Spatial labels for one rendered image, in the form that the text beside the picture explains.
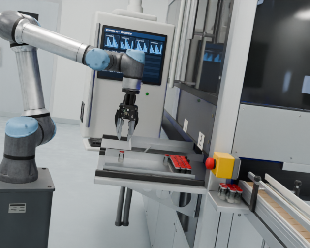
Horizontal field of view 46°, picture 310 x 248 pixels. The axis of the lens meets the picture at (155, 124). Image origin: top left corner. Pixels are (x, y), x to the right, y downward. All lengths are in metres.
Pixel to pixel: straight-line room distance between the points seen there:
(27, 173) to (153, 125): 1.06
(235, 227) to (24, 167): 0.82
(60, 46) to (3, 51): 5.70
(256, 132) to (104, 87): 1.14
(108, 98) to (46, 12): 4.82
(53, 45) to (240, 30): 0.65
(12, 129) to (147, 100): 1.06
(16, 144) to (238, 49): 0.87
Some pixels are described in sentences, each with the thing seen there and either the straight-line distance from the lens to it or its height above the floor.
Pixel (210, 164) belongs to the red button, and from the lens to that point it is 1.22.
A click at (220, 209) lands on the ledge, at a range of 1.22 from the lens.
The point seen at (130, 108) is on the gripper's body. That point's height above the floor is 1.12.
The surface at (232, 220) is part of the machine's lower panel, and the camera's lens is 1.41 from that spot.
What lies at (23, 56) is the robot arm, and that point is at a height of 1.26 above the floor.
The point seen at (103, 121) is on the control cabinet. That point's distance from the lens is 2.24.
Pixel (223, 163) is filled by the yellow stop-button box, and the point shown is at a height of 1.01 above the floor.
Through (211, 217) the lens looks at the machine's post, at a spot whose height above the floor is 0.78.
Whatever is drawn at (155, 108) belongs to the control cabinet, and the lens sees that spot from 2.30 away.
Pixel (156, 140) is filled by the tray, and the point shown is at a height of 0.90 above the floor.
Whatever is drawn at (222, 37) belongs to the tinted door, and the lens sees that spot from 1.43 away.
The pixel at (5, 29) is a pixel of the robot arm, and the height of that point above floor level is 1.35.
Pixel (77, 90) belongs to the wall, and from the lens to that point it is 6.84.
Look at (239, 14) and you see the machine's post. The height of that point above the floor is 1.50.
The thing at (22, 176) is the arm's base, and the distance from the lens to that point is 1.47.
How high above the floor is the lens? 1.30
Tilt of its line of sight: 9 degrees down
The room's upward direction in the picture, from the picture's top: 8 degrees clockwise
